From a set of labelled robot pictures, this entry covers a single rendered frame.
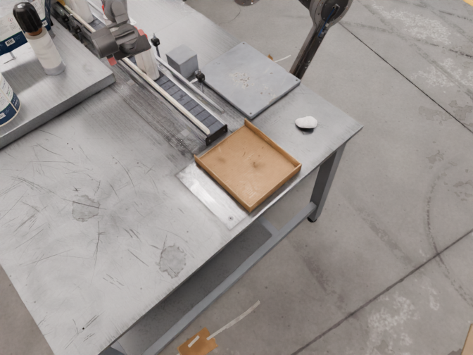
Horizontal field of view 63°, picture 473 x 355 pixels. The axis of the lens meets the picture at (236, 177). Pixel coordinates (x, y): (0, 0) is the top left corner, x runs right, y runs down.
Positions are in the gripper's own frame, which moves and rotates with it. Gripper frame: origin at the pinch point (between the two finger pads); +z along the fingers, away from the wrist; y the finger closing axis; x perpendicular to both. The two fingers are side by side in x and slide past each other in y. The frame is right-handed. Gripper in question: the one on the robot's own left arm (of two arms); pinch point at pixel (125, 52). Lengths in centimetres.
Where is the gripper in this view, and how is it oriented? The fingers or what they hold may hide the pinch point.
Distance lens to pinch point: 138.3
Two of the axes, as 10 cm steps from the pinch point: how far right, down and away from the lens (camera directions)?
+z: -3.1, -0.4, 9.5
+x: 4.4, 8.8, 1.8
